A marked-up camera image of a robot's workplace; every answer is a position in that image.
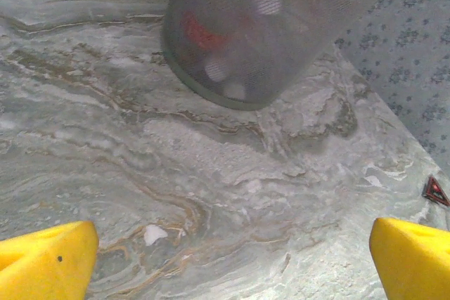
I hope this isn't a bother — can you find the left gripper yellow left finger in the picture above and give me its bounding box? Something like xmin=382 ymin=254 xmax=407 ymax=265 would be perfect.
xmin=0 ymin=220 xmax=101 ymax=300

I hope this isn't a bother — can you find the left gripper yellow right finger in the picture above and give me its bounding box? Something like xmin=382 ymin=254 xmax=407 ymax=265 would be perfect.
xmin=368 ymin=216 xmax=450 ymax=300

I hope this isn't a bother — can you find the red label bottle orange cap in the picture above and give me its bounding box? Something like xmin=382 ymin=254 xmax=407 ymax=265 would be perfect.
xmin=181 ymin=10 xmax=233 ymax=51

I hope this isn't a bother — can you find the red black triangle sticker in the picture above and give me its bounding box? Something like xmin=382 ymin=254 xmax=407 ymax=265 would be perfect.
xmin=421 ymin=175 xmax=450 ymax=208

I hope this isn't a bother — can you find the small white scrap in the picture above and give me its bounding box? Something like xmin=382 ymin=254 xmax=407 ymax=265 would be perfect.
xmin=143 ymin=223 xmax=169 ymax=247

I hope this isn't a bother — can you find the clear plastic bucket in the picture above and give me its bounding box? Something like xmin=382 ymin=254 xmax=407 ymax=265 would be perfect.
xmin=160 ymin=0 xmax=405 ymax=111

